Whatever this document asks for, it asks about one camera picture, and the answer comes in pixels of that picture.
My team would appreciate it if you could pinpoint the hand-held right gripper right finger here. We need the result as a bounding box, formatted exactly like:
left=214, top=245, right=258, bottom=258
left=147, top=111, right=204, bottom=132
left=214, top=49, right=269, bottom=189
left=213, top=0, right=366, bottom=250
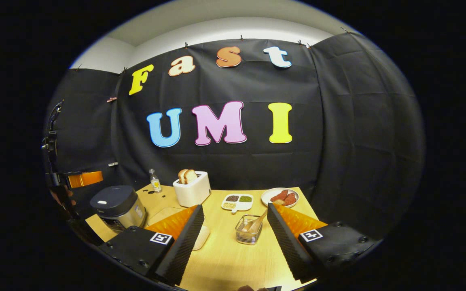
left=267, top=203, right=379, bottom=283

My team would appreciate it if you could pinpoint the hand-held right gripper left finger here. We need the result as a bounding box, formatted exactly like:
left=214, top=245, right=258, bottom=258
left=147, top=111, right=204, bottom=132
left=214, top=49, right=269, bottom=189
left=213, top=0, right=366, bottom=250
left=97, top=204, right=205, bottom=285

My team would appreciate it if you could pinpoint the black rice cooker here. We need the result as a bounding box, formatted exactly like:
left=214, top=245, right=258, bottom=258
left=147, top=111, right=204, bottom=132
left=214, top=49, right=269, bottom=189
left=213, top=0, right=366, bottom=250
left=90, top=185, right=148, bottom=234

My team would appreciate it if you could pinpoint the metal wire chopstick holder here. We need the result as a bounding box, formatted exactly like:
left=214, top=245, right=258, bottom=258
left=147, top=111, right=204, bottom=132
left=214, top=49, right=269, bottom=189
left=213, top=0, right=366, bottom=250
left=235, top=215, right=263, bottom=245

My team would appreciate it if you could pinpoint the wooden spoon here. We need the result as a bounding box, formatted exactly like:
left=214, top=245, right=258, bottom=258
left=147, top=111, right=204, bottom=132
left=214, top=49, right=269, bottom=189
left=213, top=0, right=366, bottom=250
left=241, top=209, right=268, bottom=233

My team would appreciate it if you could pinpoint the clear plastic rice tray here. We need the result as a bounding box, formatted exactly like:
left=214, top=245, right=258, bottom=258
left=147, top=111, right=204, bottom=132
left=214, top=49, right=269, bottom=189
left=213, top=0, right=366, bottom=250
left=148, top=207, right=210, bottom=251

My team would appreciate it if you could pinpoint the white toaster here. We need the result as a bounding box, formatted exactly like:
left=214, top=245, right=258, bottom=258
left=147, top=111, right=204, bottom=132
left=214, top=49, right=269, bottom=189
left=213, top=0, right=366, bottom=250
left=173, top=171, right=212, bottom=208

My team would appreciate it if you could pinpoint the white round plate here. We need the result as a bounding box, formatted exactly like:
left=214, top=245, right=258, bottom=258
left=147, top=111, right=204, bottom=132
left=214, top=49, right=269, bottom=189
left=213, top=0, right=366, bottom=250
left=261, top=188, right=299, bottom=208

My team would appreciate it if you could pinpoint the white divided dish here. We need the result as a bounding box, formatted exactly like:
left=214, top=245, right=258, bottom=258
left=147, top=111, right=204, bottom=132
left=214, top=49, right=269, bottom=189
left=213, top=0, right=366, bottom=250
left=221, top=194, right=254, bottom=213

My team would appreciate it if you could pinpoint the small glass bottle yellow label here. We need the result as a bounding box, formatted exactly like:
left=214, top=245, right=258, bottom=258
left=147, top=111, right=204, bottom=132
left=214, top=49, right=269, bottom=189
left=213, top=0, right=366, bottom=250
left=149, top=169, right=162, bottom=193

